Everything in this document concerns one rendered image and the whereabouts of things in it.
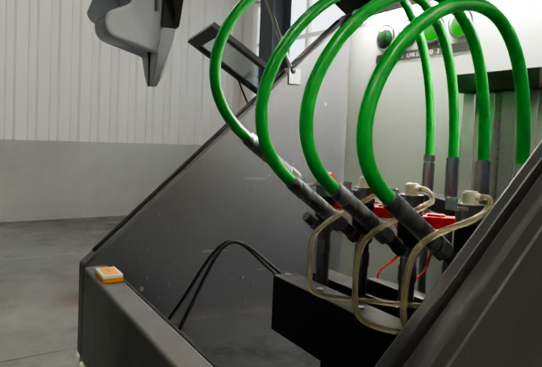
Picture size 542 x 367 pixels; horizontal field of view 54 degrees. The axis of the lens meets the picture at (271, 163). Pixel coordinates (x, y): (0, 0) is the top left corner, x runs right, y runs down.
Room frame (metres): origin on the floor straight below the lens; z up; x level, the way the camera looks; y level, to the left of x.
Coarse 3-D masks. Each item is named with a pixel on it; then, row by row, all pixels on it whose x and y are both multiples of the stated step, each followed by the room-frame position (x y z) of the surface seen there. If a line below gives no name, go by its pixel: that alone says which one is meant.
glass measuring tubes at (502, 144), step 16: (464, 80) 0.84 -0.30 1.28; (496, 80) 0.79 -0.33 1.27; (512, 80) 0.76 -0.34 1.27; (528, 80) 0.74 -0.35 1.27; (464, 96) 0.84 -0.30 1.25; (496, 96) 0.82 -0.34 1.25; (512, 96) 0.78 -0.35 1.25; (464, 112) 0.84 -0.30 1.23; (496, 112) 0.82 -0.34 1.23; (512, 112) 0.78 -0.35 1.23; (464, 128) 0.84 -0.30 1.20; (496, 128) 0.81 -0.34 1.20; (512, 128) 0.78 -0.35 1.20; (464, 144) 0.84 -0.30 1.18; (496, 144) 0.81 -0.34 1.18; (512, 144) 0.78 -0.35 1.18; (464, 160) 0.84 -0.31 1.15; (496, 160) 0.81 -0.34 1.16; (512, 160) 0.79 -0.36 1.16; (464, 176) 0.84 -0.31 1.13; (496, 176) 0.81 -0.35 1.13; (496, 192) 0.79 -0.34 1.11
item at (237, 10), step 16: (240, 0) 0.66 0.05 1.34; (416, 16) 0.81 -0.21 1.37; (224, 32) 0.64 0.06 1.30; (432, 80) 0.83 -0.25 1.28; (224, 96) 0.65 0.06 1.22; (432, 96) 0.83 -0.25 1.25; (224, 112) 0.65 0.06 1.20; (432, 112) 0.83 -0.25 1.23; (240, 128) 0.66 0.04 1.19; (432, 128) 0.83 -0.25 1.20; (432, 144) 0.83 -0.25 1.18; (432, 160) 0.83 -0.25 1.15
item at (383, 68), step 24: (456, 0) 0.50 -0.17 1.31; (480, 0) 0.52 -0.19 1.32; (408, 24) 0.48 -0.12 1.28; (504, 24) 0.54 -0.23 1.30; (384, 72) 0.46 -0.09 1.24; (528, 96) 0.56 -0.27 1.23; (360, 120) 0.45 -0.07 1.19; (528, 120) 0.56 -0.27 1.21; (360, 144) 0.45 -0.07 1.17; (528, 144) 0.56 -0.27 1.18; (384, 192) 0.46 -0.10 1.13; (408, 216) 0.47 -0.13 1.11; (432, 240) 0.49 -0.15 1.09
